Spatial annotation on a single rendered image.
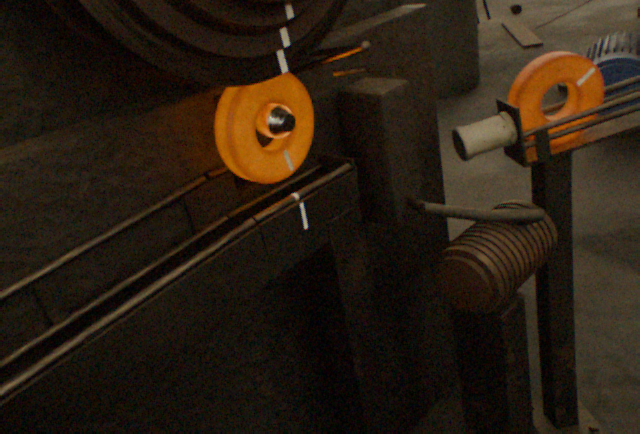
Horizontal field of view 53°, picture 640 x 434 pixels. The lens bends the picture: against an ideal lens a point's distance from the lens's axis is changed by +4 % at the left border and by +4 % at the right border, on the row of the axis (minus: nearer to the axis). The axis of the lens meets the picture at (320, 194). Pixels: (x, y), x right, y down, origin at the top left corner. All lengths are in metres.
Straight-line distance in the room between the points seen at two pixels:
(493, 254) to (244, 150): 0.45
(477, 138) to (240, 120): 0.44
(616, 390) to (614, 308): 0.30
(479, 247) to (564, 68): 0.32
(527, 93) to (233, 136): 0.52
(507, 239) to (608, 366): 0.64
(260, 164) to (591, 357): 1.07
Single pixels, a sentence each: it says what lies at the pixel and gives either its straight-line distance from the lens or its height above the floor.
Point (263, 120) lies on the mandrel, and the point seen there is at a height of 0.83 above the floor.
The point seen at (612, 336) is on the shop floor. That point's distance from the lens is 1.74.
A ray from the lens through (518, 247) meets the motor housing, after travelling 1.08.
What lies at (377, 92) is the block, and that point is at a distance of 0.97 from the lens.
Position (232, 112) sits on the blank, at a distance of 0.79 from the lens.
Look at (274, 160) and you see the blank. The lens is 0.85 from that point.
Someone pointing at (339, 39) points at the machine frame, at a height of 0.87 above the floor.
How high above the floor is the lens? 1.06
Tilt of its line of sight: 24 degrees down
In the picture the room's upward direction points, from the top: 11 degrees counter-clockwise
